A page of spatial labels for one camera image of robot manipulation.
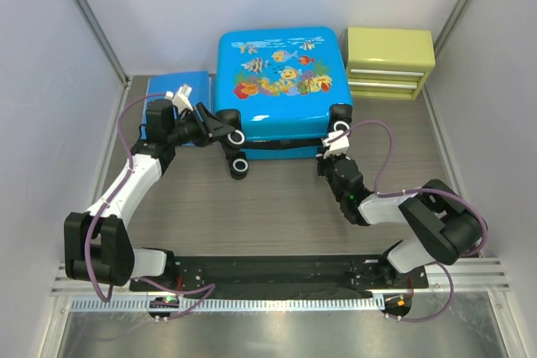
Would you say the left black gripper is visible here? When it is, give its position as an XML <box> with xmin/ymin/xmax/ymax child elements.
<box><xmin>167</xmin><ymin>102</ymin><xmax>235</xmax><ymax>148</ymax></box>

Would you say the blue suitcase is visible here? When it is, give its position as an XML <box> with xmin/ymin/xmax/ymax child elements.
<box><xmin>212</xmin><ymin>26</ymin><xmax>352</xmax><ymax>180</ymax></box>

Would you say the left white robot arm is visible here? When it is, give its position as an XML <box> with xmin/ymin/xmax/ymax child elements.
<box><xmin>64</xmin><ymin>85</ymin><xmax>234</xmax><ymax>291</ymax></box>

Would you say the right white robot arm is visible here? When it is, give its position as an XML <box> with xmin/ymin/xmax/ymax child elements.
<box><xmin>316</xmin><ymin>122</ymin><xmax>487</xmax><ymax>288</ymax></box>

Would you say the blue file folder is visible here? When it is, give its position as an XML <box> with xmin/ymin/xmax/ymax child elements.
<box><xmin>142</xmin><ymin>70</ymin><xmax>216</xmax><ymax>141</ymax></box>

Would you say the olive green drawer box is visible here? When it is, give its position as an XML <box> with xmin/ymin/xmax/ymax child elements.
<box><xmin>343</xmin><ymin>27</ymin><xmax>435</xmax><ymax>101</ymax></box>

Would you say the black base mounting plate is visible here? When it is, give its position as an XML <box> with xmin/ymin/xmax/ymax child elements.
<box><xmin>147</xmin><ymin>254</ymin><xmax>429</xmax><ymax>299</ymax></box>

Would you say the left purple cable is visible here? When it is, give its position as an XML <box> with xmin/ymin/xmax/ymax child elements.
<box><xmin>83</xmin><ymin>92</ymin><xmax>216</xmax><ymax>342</ymax></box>

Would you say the left aluminium frame post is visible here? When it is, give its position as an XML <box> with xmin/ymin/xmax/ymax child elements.
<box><xmin>73</xmin><ymin>0</ymin><xmax>130</xmax><ymax>87</ymax></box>

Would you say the aluminium frame post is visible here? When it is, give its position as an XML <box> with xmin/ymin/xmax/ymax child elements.
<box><xmin>73</xmin><ymin>0</ymin><xmax>130</xmax><ymax>87</ymax></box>
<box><xmin>418</xmin><ymin>0</ymin><xmax>500</xmax><ymax>80</ymax></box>

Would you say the white slotted cable duct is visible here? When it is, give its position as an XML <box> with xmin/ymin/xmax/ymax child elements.
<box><xmin>70</xmin><ymin>294</ymin><xmax>385</xmax><ymax>313</ymax></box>

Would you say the right aluminium frame post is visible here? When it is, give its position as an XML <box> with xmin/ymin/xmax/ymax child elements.
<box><xmin>418</xmin><ymin>0</ymin><xmax>500</xmax><ymax>80</ymax></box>

